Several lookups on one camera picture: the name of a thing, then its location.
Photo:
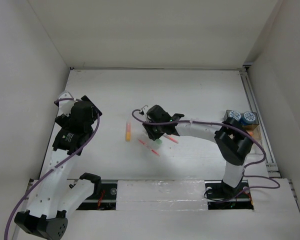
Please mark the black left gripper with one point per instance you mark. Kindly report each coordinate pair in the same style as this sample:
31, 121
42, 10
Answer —
63, 120

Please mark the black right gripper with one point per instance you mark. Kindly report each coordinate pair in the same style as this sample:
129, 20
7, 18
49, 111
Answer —
152, 134

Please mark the green cap teal highlighter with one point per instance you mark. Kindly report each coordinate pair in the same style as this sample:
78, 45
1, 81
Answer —
158, 142

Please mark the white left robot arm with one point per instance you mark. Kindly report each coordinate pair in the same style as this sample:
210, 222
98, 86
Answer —
47, 215

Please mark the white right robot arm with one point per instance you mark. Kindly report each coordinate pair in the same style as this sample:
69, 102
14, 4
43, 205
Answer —
230, 138

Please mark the red thin pen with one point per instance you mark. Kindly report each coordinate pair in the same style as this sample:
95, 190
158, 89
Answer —
148, 147

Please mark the orange thin pen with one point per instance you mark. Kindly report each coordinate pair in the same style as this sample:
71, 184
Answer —
171, 139

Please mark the clear plastic container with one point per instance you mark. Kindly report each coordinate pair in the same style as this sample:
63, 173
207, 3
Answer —
255, 150

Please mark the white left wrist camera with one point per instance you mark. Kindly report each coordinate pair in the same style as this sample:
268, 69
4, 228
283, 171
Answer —
65, 102

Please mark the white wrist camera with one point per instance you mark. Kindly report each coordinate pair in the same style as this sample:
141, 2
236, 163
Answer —
65, 102
143, 110

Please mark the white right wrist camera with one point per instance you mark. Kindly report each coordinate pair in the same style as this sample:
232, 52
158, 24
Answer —
143, 110

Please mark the aluminium front rail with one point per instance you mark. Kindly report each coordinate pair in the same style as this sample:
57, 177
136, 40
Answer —
162, 195

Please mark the aluminium side rail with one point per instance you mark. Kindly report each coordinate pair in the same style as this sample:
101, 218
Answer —
270, 161

